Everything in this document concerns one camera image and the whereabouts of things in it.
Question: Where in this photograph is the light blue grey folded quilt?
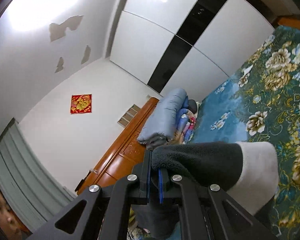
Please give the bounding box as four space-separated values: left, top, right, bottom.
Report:
137 88 189 150

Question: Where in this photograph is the person's face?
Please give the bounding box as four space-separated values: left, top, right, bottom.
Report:
0 193 22 239

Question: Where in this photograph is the colourful floral folded quilt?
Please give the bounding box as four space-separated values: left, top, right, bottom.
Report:
173 108 197 144

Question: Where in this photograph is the dark round pillow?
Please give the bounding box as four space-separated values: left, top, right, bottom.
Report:
187 99 198 114

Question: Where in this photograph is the blue floral bed blanket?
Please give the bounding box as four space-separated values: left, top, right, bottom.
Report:
129 24 300 240

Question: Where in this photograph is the red fu wall decoration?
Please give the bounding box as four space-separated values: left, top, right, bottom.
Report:
70 94 92 114

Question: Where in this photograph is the grey green curtain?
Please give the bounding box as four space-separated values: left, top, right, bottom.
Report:
0 119 76 232

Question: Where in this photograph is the orange wooden headboard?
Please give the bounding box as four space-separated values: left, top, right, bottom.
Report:
75 97 159 194

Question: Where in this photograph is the white and black wardrobe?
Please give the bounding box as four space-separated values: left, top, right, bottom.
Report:
110 0 274 100

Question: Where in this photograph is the black and white fleece garment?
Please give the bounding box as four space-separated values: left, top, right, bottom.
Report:
132 142 279 239

